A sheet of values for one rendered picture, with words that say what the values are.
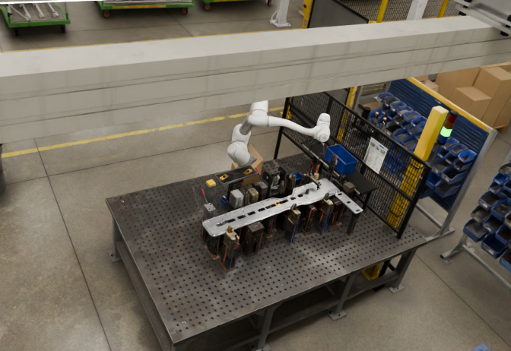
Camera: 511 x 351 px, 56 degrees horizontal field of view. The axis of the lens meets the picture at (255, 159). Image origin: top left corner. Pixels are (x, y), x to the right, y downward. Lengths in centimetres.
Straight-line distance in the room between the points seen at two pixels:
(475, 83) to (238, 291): 561
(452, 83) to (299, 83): 715
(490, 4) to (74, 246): 445
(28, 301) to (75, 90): 410
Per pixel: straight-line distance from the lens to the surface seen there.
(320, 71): 101
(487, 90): 821
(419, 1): 806
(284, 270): 412
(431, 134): 424
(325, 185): 458
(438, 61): 128
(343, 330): 479
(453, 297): 556
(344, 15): 623
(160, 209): 449
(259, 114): 421
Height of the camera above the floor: 374
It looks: 36 degrees down
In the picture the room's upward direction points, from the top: 10 degrees clockwise
